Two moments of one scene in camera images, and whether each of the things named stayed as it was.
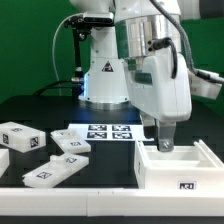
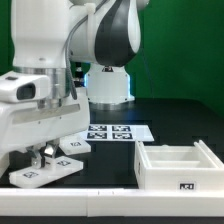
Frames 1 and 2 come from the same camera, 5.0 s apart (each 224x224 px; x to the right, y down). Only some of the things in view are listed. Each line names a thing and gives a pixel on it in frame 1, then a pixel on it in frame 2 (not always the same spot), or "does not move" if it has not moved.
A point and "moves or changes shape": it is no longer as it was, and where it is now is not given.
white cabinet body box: (182, 168) does not move
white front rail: (106, 202) does not move
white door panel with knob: (59, 168) moves or changes shape
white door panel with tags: (70, 141) does not move
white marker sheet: (111, 132) does not move
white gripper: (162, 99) to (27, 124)
